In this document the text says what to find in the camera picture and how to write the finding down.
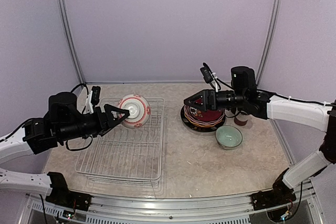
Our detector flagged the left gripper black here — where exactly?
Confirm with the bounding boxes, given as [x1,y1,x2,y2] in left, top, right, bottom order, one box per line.
[58,103,129,142]

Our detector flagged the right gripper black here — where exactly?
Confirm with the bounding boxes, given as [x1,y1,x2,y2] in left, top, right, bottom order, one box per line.
[184,89,247,112]

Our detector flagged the light pink plate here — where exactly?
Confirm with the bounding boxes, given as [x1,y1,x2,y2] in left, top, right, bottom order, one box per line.
[182,111,226,128]

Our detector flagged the yellow polka dot plate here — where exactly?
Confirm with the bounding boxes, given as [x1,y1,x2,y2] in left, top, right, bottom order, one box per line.
[182,117,226,130]

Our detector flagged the black striped rim plate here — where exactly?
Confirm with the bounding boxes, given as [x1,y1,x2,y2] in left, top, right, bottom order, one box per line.
[180,105,226,133]

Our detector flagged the dark green mug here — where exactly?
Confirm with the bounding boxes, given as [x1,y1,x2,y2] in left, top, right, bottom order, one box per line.
[224,108,237,118]

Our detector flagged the red patterned white bowl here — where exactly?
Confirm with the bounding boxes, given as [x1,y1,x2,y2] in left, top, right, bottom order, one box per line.
[118,94,151,129]

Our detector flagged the brown cup white base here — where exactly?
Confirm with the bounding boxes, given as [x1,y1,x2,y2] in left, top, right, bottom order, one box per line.
[234,111,249,126]

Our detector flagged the light green ceramic bowl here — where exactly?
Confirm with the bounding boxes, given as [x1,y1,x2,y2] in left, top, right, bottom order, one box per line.
[215,125,243,150]

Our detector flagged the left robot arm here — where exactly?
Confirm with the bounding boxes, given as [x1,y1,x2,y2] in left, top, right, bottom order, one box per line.
[1,92,130,206]

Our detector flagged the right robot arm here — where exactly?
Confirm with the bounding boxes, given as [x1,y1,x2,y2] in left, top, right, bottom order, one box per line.
[184,66,335,205]

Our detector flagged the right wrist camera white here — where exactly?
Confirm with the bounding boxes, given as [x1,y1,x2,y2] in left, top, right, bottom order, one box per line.
[200,62,221,92]

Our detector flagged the white wire dish rack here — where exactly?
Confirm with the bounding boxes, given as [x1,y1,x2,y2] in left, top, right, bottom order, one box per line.
[75,97,165,185]

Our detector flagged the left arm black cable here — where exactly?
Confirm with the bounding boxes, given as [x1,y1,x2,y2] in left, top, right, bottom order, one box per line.
[70,83,89,98]

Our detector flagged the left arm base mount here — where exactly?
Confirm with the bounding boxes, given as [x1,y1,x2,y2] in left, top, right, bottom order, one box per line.
[46,189,92,211]

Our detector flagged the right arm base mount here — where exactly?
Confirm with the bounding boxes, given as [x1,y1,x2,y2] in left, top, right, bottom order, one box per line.
[251,189,297,211]

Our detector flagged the aluminium front rail frame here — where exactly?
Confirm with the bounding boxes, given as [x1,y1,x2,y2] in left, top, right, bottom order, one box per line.
[18,181,325,223]

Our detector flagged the right aluminium corner post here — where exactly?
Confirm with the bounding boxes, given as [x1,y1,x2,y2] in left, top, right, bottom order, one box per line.
[256,0,281,86]

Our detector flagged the aluminium corner post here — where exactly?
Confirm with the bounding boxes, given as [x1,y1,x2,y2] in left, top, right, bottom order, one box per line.
[256,0,281,86]
[57,0,86,83]

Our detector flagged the left aluminium corner post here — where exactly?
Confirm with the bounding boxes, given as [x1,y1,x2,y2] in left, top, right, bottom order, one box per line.
[57,0,86,83]

